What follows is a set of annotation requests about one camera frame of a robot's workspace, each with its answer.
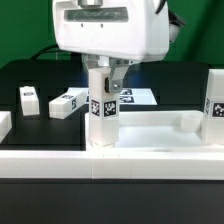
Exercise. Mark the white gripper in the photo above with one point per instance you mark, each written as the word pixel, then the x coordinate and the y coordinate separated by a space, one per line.
pixel 127 29

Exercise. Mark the fiducial marker sheet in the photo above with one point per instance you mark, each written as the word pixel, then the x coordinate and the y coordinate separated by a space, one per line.
pixel 128 96

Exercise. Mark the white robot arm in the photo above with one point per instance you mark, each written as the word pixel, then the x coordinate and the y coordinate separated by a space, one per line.
pixel 173 23

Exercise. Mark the white desk tabletop tray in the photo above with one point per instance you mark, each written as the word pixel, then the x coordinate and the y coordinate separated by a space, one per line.
pixel 148 131

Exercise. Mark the white front fence bar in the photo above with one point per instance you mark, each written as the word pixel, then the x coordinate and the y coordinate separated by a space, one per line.
pixel 107 165

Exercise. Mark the white left fence block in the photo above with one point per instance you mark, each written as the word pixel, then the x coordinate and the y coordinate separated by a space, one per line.
pixel 5 124

